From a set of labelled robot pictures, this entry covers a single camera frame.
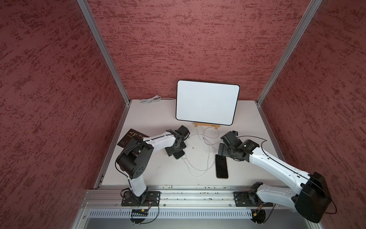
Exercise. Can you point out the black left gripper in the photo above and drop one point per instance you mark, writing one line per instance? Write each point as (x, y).
(169, 150)

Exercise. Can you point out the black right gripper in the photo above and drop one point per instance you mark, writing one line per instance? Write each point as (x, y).
(222, 145)

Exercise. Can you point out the pink-cased phone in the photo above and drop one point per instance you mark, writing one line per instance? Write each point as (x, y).
(221, 167)

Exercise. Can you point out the black phone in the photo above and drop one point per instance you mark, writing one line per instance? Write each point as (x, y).
(179, 154)

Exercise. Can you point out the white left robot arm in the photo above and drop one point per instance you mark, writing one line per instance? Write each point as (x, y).
(135, 156)

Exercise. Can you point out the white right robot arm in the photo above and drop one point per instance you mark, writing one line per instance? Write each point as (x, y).
(307, 193)

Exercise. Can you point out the wooden board stand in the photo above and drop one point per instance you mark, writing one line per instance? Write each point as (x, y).
(215, 126)

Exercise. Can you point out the dark book with portrait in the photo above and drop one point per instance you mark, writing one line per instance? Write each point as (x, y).
(128, 136)

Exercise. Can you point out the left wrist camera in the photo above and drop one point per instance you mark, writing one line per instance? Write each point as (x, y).
(183, 131)

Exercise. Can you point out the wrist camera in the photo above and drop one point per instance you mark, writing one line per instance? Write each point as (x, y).
(183, 131)
(230, 137)

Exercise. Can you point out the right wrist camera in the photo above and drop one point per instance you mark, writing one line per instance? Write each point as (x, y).
(230, 137)

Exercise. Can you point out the white board black frame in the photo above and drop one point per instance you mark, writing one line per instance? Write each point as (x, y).
(202, 102)

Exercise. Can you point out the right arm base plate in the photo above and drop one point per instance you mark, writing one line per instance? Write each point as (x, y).
(246, 199)

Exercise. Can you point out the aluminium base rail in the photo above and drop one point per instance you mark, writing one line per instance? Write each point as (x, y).
(179, 197)

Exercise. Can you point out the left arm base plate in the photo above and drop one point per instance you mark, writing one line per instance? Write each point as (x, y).
(147, 199)

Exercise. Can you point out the white slotted cable duct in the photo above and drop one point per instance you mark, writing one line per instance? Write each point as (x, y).
(169, 214)

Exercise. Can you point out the right aluminium corner post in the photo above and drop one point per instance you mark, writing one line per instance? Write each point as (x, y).
(299, 31)

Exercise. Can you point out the aluminium corner post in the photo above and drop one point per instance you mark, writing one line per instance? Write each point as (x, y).
(299, 31)
(83, 4)

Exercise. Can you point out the left aluminium corner post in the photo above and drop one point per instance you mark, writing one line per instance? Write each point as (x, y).
(83, 4)

